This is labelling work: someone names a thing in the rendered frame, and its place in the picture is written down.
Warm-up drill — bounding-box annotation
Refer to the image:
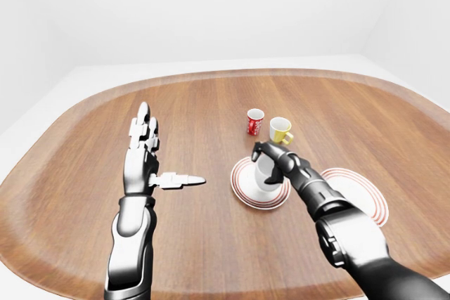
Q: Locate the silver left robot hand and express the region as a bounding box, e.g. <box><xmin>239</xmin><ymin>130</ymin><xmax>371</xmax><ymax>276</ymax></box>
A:
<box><xmin>122</xmin><ymin>101</ymin><xmax>207</xmax><ymax>197</ymax></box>

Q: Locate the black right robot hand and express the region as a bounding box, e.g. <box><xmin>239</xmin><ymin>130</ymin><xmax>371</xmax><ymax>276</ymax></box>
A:
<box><xmin>250</xmin><ymin>141</ymin><xmax>323</xmax><ymax>193</ymax></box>

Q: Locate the white mug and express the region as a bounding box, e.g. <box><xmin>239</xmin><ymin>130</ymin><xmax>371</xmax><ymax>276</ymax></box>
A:
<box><xmin>250</xmin><ymin>155</ymin><xmax>282</xmax><ymax>202</ymax></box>

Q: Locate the yellow mug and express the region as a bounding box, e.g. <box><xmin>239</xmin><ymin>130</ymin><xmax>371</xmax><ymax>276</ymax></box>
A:
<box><xmin>269</xmin><ymin>116</ymin><xmax>295</xmax><ymax>146</ymax></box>

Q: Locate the white plate with red rings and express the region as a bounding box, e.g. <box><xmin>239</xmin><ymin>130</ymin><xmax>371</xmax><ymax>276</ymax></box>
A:
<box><xmin>230</xmin><ymin>157</ymin><xmax>292</xmax><ymax>211</ymax></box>
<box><xmin>319</xmin><ymin>168</ymin><xmax>390</xmax><ymax>226</ymax></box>

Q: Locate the red printed mug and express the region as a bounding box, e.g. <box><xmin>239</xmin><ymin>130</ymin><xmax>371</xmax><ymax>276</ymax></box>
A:
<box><xmin>246</xmin><ymin>108</ymin><xmax>265</xmax><ymax>136</ymax></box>

